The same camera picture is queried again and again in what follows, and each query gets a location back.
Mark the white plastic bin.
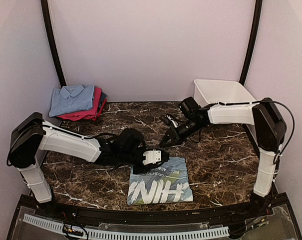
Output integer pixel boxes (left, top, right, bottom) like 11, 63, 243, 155
193, 79, 256, 118

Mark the black frame post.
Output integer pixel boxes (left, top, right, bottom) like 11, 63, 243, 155
40, 0, 67, 87
239, 0, 263, 86

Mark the white slotted cable duct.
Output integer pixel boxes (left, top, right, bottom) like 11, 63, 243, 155
22, 214, 230, 240

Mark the left black frame post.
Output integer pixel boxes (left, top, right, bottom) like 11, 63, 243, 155
40, 0, 67, 87

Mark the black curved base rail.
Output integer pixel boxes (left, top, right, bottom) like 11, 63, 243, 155
15, 193, 289, 228

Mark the folded pink red garment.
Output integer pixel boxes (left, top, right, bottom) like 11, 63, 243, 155
57, 87, 102, 121

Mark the folded red garment underneath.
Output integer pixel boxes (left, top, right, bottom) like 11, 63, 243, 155
94, 98, 107, 121

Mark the blue cloth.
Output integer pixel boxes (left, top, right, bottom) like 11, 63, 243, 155
127, 157, 193, 206

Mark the light blue button shirt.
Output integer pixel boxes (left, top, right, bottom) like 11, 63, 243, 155
49, 84, 95, 118

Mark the folded dark blue garment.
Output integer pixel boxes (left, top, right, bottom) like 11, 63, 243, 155
100, 92, 107, 102

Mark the right black frame post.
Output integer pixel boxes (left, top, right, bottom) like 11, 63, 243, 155
239, 0, 263, 86

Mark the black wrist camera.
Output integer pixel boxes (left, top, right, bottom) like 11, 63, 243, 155
179, 96, 201, 119
118, 128, 145, 151

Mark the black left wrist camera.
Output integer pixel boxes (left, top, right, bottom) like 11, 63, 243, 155
118, 128, 145, 151

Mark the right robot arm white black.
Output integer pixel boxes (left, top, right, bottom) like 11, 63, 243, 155
159, 97, 287, 197

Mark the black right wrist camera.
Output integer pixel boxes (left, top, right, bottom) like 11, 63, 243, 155
179, 96, 201, 119

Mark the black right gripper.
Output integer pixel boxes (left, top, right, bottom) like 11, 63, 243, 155
159, 118, 203, 148

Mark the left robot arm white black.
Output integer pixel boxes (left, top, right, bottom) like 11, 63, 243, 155
6, 112, 146, 218

